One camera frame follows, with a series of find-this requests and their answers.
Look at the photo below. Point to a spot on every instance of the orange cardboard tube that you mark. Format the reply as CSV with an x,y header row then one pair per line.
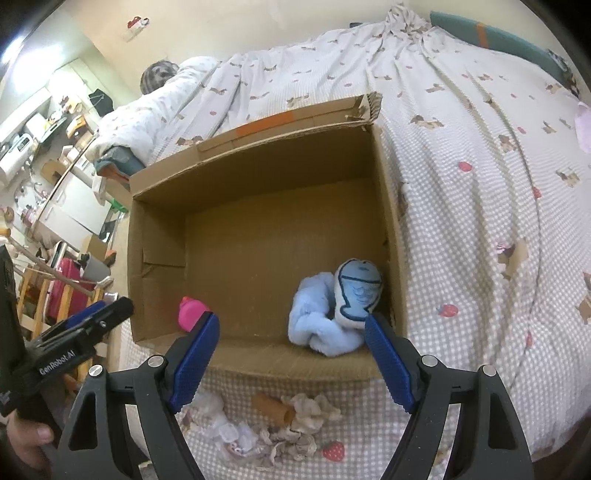
x,y
270,406

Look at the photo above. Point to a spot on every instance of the black white patterned cloth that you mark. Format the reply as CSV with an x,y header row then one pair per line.
x,y
565,74

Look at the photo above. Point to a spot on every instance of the beige lace scrunchie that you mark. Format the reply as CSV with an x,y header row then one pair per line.
x,y
309,413

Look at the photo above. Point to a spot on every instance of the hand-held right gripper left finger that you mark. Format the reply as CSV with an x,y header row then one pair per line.
x,y
196,360

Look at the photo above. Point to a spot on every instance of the blue plush toy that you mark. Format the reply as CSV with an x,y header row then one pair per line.
x,y
318,316

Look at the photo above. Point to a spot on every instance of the pink cloth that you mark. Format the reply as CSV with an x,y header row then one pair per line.
x,y
584,129

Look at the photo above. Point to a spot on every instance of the teal cushion with orange stripe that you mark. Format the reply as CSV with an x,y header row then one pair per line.
x,y
503,34

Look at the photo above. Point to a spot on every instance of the black hanging bag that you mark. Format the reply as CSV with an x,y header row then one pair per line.
x,y
101,102

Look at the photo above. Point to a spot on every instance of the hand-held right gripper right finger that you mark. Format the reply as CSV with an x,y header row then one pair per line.
x,y
388,364

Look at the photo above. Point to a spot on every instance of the grey bucket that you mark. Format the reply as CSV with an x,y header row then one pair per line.
x,y
97,267

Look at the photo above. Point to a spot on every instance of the grey striped pillow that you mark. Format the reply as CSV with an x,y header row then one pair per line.
x,y
157,76

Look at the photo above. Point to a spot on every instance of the wooden stick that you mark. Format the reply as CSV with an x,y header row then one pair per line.
x,y
51,270

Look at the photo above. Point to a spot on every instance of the person's left hand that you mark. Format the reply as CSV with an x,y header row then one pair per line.
x,y
25,438

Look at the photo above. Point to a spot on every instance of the cardboard box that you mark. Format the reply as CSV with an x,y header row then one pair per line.
x,y
258,230

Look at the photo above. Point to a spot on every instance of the wooden bedside cabinet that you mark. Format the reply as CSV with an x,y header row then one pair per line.
x,y
118,277

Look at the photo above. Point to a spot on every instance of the red white wall decoration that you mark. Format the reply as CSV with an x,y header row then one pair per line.
x,y
137,22

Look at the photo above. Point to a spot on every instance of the red suitcase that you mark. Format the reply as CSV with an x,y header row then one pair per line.
x,y
67,286

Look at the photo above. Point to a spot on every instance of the white printed duvet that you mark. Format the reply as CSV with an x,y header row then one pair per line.
x,y
161,115

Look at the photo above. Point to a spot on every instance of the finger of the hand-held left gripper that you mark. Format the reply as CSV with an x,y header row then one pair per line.
x,y
87,311
113,316

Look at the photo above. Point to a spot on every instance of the pink toy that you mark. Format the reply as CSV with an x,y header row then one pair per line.
x,y
189,314

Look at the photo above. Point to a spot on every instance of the white plastic bag item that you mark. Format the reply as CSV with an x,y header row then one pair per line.
x,y
217,415

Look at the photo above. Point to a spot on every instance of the yellow wooden rack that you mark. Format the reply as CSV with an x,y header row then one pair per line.
x,y
32,295

